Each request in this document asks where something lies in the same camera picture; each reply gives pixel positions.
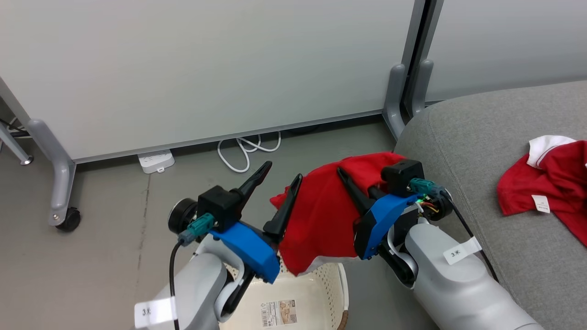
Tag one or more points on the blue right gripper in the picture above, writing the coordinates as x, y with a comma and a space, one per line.
380, 220

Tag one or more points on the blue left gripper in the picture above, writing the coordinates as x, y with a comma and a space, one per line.
250, 252

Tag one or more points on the plain red garment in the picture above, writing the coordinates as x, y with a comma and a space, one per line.
321, 215

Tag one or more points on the red shirt white collar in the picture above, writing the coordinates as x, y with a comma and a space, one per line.
555, 183

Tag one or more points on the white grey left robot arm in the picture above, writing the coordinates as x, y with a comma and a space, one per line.
197, 284

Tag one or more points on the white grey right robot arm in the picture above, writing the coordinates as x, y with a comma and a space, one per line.
454, 288

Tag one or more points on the grey fabric sofa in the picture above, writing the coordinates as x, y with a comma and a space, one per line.
481, 151

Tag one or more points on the beige plastic laundry basket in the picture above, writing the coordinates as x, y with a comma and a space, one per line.
312, 293

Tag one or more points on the basket barcode sticker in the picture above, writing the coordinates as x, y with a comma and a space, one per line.
279, 314

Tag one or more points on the white power strip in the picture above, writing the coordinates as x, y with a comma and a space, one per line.
156, 160

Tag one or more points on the large white partition panel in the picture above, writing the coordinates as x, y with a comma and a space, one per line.
206, 68

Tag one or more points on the black caster wheel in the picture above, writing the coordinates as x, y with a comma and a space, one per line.
69, 219

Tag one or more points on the narrow white partition panel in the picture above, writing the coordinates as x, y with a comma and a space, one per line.
504, 46

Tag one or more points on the grey partition leg with caster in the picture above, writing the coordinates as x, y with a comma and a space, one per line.
57, 165

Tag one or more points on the grey metal table leg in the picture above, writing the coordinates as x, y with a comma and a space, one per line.
13, 144

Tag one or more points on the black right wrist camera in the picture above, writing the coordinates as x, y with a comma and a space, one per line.
401, 174

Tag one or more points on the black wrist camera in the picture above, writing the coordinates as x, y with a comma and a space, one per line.
220, 204
401, 174

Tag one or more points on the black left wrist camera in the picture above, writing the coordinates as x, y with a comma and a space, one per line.
220, 204

